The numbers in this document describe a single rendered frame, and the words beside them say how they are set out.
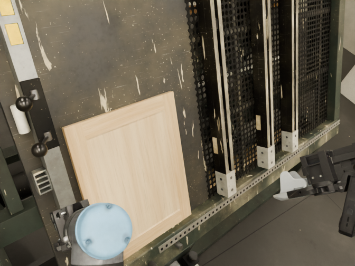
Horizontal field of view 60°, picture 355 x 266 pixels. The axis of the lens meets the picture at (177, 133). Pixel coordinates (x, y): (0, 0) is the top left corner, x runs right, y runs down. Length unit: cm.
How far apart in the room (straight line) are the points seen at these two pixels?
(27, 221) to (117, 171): 32
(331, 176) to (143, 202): 76
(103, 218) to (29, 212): 65
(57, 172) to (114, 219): 55
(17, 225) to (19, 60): 50
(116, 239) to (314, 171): 41
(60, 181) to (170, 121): 46
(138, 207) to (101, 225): 77
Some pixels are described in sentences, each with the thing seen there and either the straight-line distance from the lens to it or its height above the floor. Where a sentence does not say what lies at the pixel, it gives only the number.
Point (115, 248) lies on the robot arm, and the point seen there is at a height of 166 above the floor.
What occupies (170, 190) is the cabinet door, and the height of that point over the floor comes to 103.
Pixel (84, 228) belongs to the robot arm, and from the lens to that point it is 44.
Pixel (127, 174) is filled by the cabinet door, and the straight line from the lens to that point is 113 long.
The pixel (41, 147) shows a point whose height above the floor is 145.
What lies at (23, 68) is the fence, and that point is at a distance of 91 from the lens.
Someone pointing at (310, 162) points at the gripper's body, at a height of 167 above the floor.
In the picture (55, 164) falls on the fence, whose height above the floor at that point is 130.
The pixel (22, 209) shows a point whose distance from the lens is 109.
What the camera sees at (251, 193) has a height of 83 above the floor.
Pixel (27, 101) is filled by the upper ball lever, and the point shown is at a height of 155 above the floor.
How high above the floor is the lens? 208
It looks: 44 degrees down
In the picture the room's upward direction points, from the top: 20 degrees clockwise
